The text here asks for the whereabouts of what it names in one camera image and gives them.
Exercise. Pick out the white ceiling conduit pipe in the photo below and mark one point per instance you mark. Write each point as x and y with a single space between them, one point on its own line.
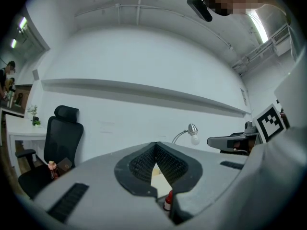
144 8

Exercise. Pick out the long white wall ledge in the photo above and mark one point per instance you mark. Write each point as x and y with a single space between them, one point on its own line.
144 90

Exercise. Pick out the small brown box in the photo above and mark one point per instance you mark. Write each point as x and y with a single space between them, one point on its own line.
64 166

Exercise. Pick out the silver desk lamp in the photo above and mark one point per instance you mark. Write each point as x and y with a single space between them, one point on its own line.
192 132

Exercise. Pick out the black head-worn camera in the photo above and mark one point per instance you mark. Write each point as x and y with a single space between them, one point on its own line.
200 7

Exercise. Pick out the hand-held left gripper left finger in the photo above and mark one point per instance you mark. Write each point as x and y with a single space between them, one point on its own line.
103 176

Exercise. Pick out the black mesh office chair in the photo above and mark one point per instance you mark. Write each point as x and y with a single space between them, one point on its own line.
63 138

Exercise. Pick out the white side table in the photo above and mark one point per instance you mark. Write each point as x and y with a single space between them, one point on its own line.
21 128

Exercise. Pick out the brown wooden cabinet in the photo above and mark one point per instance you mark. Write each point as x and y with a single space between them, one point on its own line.
21 99

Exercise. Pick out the white air conditioner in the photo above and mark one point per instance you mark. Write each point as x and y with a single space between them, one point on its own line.
281 41

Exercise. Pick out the red bottle with pink cap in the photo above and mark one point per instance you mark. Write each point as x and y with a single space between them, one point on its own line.
52 170

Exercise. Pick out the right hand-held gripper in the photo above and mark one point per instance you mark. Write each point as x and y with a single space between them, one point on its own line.
271 126

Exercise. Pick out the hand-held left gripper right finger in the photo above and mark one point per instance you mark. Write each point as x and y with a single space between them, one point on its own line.
211 174

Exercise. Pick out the small potted plant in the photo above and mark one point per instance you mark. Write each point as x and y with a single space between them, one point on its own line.
34 116

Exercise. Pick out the person's white shirt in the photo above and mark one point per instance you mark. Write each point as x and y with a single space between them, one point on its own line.
283 171

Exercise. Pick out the ceiling tube light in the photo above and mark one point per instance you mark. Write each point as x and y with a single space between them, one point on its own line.
14 43
23 23
259 25

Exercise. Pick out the grey wall panel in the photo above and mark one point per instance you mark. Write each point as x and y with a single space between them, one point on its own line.
35 74

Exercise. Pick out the small red-capped bottle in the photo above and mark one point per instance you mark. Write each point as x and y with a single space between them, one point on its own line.
168 201

